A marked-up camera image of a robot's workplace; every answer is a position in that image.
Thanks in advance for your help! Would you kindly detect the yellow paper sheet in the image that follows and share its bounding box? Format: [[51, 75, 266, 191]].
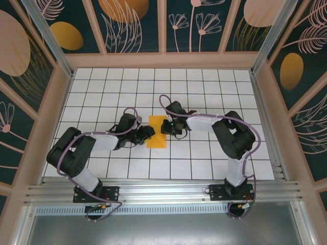
[[146, 114, 167, 149]]

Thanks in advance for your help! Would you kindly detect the white grid-lined mat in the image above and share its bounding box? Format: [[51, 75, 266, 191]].
[[40, 67, 276, 181]]

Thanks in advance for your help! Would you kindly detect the grey metal panel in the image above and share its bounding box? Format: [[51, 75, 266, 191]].
[[22, 213, 307, 245]]

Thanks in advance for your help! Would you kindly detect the aluminium mounting rail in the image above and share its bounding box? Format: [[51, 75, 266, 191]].
[[24, 178, 305, 205]]

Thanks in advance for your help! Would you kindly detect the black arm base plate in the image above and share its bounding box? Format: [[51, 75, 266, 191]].
[[208, 184, 255, 202], [73, 185, 121, 204]]

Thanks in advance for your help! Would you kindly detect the purple cable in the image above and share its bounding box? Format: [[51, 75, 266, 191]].
[[158, 94, 261, 221], [56, 107, 143, 223]]

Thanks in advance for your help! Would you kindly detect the perforated metal cable tray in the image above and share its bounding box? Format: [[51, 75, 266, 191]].
[[35, 205, 230, 216]]

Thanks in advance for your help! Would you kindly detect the aluminium side rail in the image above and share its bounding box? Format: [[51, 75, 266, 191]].
[[249, 72, 287, 182]]

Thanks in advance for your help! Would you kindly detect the aluminium corner post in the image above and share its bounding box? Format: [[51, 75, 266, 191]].
[[20, 0, 75, 79], [250, 0, 306, 75]]

